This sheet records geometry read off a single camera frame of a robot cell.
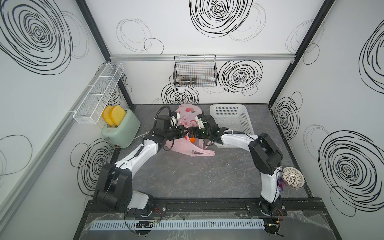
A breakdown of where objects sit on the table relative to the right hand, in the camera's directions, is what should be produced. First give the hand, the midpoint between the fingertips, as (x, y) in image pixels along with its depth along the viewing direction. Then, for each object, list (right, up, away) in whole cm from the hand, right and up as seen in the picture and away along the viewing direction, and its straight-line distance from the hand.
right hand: (191, 131), depth 92 cm
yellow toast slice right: (-45, +10, -1) cm, 46 cm away
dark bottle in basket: (-1, +30, -3) cm, 31 cm away
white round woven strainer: (+57, -25, -10) cm, 63 cm away
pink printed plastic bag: (-2, +11, -3) cm, 12 cm away
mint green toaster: (-42, -2, -2) cm, 42 cm away
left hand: (-1, +1, -9) cm, 9 cm away
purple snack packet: (+48, -27, -13) cm, 57 cm away
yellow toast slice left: (-50, +10, -5) cm, 51 cm away
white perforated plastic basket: (+32, +9, +20) cm, 39 cm away
